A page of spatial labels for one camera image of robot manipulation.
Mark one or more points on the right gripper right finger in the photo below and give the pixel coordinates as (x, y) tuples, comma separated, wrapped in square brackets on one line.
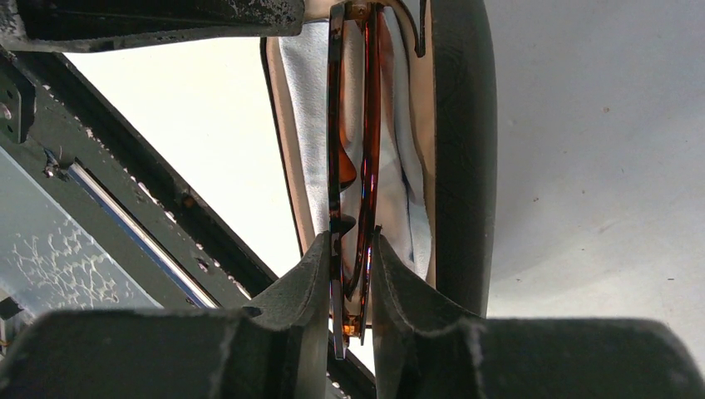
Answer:
[(426, 346)]

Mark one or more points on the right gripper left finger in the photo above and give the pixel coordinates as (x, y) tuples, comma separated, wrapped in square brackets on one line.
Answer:
[(275, 346)]

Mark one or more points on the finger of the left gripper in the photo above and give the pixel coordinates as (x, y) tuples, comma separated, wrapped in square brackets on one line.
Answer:
[(85, 26)]

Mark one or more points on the light blue cleaning cloth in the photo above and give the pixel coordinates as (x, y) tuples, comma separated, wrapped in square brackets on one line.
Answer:
[(297, 67)]

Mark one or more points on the black glasses case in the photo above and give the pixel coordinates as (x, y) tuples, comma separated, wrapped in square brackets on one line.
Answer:
[(457, 38)]

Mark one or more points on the brown sunglasses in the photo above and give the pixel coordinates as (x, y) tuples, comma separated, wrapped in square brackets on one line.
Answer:
[(353, 140)]

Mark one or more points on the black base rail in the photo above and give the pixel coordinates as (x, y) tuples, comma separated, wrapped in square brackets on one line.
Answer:
[(95, 219)]

